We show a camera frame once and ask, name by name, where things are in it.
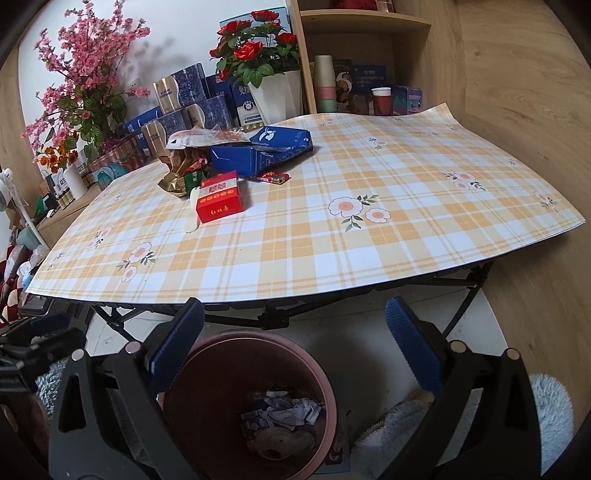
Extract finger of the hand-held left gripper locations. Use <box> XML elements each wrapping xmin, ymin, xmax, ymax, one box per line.
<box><xmin>21</xmin><ymin>313</ymin><xmax>75</xmax><ymax>342</ymax></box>
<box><xmin>28</xmin><ymin>335</ymin><xmax>86</xmax><ymax>370</ymax></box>

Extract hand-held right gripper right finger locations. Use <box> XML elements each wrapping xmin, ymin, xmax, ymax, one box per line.
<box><xmin>385</xmin><ymin>296</ymin><xmax>541</xmax><ymax>480</ymax></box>

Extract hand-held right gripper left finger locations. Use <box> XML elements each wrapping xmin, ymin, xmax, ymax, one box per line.
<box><xmin>48</xmin><ymin>298</ymin><xmax>205</xmax><ymax>480</ymax></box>

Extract brown plastic bin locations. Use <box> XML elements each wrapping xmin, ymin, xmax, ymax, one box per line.
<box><xmin>164</xmin><ymin>329</ymin><xmax>340</xmax><ymax>480</ymax></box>

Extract blue printed carton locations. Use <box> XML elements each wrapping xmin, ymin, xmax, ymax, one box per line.
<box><xmin>240</xmin><ymin>406</ymin><xmax>269</xmax><ymax>446</ymax></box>

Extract white paper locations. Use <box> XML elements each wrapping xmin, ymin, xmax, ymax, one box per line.
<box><xmin>265</xmin><ymin>390</ymin><xmax>324</xmax><ymax>430</ymax></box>

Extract round white lid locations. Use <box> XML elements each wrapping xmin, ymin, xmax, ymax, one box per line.
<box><xmin>252</xmin><ymin>427</ymin><xmax>317</xmax><ymax>460</ymax></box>

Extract red cigarette box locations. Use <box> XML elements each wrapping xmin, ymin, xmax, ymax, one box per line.
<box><xmin>195</xmin><ymin>170</ymin><xmax>245</xmax><ymax>223</ymax></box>

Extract gold brown foil wrapper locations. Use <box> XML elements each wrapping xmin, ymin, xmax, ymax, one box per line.
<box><xmin>158</xmin><ymin>148</ymin><xmax>208</xmax><ymax>198</ymax></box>

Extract white and red snack wrapper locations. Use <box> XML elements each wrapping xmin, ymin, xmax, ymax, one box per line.
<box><xmin>167</xmin><ymin>128</ymin><xmax>250</xmax><ymax>151</ymax></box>

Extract blue pouch with white logo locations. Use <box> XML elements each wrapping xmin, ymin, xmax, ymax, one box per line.
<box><xmin>210</xmin><ymin>126</ymin><xmax>314</xmax><ymax>178</ymax></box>

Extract red white checked blanket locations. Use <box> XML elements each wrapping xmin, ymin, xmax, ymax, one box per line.
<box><xmin>0</xmin><ymin>258</ymin><xmax>28</xmax><ymax>324</ymax></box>

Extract low wooden cabinet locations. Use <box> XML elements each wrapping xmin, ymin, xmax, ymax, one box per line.
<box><xmin>37</xmin><ymin>185</ymin><xmax>102</xmax><ymax>245</ymax></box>

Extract yellow plaid flowered tablecloth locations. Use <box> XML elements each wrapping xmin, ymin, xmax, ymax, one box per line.
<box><xmin>25</xmin><ymin>102</ymin><xmax>575</xmax><ymax>308</ymax></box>

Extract row of small brown bottles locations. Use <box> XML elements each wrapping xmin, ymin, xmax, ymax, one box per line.
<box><xmin>48</xmin><ymin>182</ymin><xmax>75</xmax><ymax>208</ymax></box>

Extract cream plastic strip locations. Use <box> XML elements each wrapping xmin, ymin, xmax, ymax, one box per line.
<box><xmin>184</xmin><ymin>185</ymin><xmax>202</xmax><ymax>234</ymax></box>

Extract white standing fan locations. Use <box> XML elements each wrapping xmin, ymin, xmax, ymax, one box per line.
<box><xmin>0</xmin><ymin>168</ymin><xmax>51</xmax><ymax>250</ymax></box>

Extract white ribbed vase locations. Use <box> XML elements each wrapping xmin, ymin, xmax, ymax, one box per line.
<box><xmin>62</xmin><ymin>164</ymin><xmax>88</xmax><ymax>197</ymax></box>

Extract orange flower bunch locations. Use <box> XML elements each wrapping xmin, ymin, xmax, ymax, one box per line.
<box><xmin>37</xmin><ymin>143</ymin><xmax>79</xmax><ymax>174</ymax></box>

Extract silver and blue gift box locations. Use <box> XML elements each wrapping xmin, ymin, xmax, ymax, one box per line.
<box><xmin>141</xmin><ymin>121</ymin><xmax>185</xmax><ymax>158</ymax></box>
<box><xmin>153</xmin><ymin>65</ymin><xmax>206</xmax><ymax>114</ymax></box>
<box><xmin>185</xmin><ymin>96</ymin><xmax>234</xmax><ymax>132</ymax></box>

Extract flat blue carton box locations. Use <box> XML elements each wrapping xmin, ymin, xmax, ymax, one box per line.
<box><xmin>124</xmin><ymin>107</ymin><xmax>162</xmax><ymax>139</ymax></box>

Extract red paper cup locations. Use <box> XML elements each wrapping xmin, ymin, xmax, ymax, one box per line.
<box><xmin>372</xmin><ymin>87</ymin><xmax>393</xmax><ymax>116</ymax></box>

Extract small blue purple box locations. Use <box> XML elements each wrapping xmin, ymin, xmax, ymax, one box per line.
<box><xmin>392</xmin><ymin>85</ymin><xmax>423</xmax><ymax>114</ymax></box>

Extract blue and white box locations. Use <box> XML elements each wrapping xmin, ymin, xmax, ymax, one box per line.
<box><xmin>229</xmin><ymin>83</ymin><xmax>264</xmax><ymax>127</ymax></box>

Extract pink blossom bouquet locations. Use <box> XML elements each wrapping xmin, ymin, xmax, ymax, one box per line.
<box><xmin>21</xmin><ymin>0</ymin><xmax>153</xmax><ymax>158</ymax></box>

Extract small dark blue box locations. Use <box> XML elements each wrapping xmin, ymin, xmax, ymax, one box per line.
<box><xmin>205</xmin><ymin>74</ymin><xmax>232</xmax><ymax>100</ymax></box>

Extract white flower pot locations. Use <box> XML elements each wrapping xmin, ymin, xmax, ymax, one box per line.
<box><xmin>249</xmin><ymin>69</ymin><xmax>303</xmax><ymax>126</ymax></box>

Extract stack of pastel paper cups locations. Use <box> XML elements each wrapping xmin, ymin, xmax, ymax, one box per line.
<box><xmin>313</xmin><ymin>55</ymin><xmax>335</xmax><ymax>113</ymax></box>

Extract wooden shelf unit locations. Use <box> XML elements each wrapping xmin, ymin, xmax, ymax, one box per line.
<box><xmin>286</xmin><ymin>0</ymin><xmax>465</xmax><ymax>116</ymax></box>

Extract red rose bouquet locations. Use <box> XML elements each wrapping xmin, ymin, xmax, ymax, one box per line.
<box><xmin>210</xmin><ymin>8</ymin><xmax>301</xmax><ymax>88</ymax></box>

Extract black folding table frame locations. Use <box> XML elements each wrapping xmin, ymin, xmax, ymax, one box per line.
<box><xmin>69</xmin><ymin>261</ymin><xmax>497</xmax><ymax>352</ymax></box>

